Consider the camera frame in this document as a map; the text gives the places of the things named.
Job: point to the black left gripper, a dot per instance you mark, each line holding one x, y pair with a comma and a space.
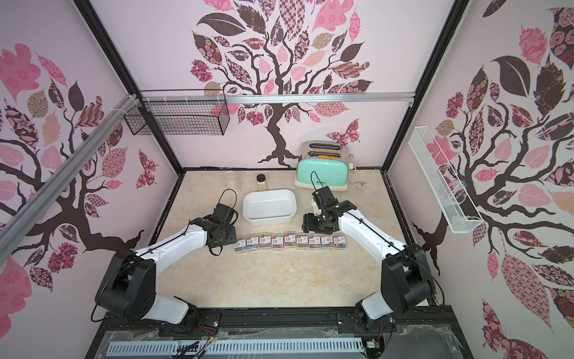
232, 237

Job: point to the aluminium rail back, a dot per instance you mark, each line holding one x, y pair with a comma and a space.
293, 98

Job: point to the aluminium rail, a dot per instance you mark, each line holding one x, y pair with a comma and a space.
293, 98
25, 219

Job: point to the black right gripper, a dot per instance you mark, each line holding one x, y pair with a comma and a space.
314, 223

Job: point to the mint green toaster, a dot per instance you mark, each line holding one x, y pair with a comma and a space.
323, 163

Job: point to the paper clip box side-left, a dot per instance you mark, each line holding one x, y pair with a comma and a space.
290, 240

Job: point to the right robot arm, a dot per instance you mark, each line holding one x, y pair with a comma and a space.
406, 279

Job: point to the white plastic storage box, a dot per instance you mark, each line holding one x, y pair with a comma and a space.
269, 207

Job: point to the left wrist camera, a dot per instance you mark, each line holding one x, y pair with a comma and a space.
224, 214

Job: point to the black base frame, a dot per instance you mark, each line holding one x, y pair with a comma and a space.
427, 332

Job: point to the aluminium rail left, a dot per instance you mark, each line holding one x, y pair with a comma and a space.
25, 219

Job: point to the white cable duct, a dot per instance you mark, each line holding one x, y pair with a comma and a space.
173, 348

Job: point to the white wire basket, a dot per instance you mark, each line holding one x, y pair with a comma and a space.
434, 156

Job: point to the black wire basket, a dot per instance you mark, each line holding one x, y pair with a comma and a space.
192, 113

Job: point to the black-lidded spice bottle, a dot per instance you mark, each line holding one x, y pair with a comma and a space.
261, 182

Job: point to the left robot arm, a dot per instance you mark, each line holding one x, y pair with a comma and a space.
128, 289

